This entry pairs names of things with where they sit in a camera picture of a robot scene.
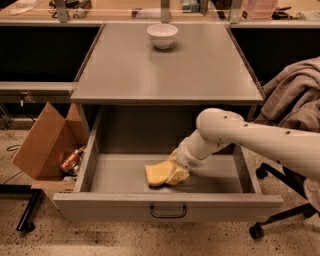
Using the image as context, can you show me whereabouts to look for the grey cabinet counter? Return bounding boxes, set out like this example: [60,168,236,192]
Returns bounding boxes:
[71,23,263,105]

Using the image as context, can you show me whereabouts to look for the white ceramic bowl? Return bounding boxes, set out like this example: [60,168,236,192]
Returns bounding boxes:
[147,23,178,49]

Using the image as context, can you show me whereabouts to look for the yellow sponge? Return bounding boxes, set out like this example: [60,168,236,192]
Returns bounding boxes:
[145,161,174,187]

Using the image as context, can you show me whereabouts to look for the orange soda can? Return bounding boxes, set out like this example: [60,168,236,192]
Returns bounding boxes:
[60,150,80,173]

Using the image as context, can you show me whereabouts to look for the silver crushed can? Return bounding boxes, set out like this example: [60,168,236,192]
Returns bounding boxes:
[72,163,81,176]

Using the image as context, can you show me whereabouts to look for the black drawer handle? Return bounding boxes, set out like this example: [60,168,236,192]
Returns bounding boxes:
[150,206,187,219]

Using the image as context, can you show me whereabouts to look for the black metal stand foot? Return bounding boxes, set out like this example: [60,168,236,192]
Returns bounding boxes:
[0,184,42,233]

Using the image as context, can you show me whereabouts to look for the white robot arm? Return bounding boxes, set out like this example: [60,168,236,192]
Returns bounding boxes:
[166,108,320,185]

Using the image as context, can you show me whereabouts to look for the grey-brown cloth on chair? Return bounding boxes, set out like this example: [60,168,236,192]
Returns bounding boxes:
[255,57,320,133]

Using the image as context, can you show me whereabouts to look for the pink plastic storage box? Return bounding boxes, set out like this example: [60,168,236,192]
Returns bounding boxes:
[241,0,278,20]

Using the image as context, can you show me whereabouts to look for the black office chair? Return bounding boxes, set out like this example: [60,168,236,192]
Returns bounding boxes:
[249,162,320,240]

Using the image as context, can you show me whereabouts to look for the brown cardboard box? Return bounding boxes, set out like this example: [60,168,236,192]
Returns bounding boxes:
[11,101,89,208]

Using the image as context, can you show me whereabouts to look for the grey open drawer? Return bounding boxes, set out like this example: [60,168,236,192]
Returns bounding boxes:
[54,106,283,222]

